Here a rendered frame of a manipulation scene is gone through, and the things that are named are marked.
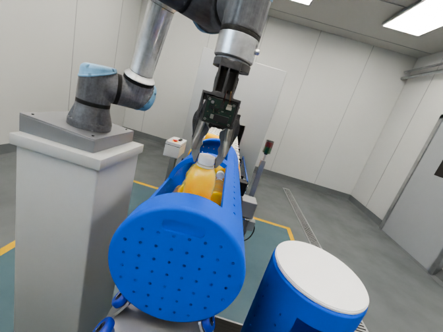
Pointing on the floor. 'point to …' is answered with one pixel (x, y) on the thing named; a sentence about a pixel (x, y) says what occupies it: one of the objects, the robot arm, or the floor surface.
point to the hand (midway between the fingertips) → (207, 158)
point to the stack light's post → (257, 178)
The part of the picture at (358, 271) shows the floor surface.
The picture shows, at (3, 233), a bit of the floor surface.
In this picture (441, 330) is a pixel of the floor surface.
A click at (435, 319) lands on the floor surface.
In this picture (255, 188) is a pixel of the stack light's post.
